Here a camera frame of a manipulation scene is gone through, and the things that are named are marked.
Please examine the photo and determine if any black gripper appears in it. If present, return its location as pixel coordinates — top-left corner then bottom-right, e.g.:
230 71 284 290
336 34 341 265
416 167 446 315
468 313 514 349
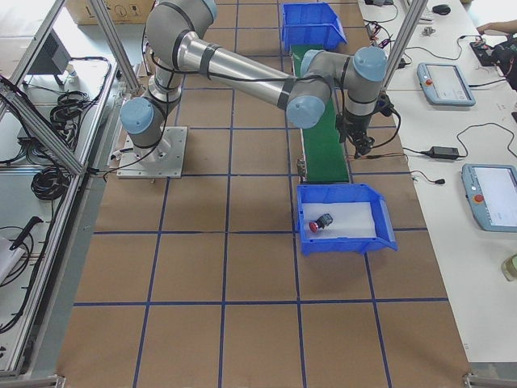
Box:
335 112 375 158

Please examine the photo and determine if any red push button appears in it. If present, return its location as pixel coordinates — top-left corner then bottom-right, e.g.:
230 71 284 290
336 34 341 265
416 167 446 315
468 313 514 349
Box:
309 213 334 233

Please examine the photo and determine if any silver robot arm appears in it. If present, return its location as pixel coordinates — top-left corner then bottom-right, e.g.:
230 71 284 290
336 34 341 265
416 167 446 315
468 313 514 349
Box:
120 1 387 158

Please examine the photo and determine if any green conveyor belt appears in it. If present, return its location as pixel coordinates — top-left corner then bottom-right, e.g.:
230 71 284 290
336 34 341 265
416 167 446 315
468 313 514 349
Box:
291 44 351 185

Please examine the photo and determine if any black power adapter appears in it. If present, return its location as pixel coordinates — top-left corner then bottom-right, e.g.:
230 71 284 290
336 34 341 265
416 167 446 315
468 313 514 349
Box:
422 145 460 160

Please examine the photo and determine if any right blue plastic bin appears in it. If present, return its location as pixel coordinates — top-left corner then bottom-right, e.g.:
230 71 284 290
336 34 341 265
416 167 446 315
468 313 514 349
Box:
296 183 398 255

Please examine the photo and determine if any blue plastic bin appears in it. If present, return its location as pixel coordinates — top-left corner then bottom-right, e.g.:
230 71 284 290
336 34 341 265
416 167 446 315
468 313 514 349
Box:
296 183 398 255
281 2 347 52

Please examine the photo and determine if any teach pendant far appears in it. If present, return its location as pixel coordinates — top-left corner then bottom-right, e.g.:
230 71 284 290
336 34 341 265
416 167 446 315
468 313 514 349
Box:
417 62 476 107

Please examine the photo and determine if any teach pendant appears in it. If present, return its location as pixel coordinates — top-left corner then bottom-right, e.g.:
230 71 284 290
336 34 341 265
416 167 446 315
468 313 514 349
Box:
461 163 516 233
417 62 476 107

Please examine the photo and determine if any left blue plastic bin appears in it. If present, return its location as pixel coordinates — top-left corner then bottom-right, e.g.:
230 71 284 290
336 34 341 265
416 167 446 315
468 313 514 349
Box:
281 2 347 52

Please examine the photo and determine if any teach pendant near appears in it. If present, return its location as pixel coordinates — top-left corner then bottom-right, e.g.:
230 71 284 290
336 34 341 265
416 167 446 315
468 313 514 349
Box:
461 163 516 233

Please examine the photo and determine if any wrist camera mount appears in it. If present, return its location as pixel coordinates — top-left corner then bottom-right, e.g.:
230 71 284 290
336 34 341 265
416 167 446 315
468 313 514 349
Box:
373 92 395 117

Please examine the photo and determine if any aluminium frame post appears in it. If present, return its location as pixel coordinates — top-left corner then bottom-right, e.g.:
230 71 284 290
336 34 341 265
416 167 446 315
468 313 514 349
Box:
380 0 427 91

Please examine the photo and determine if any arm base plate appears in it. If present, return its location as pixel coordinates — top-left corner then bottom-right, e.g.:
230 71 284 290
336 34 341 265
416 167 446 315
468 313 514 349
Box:
116 126 188 179

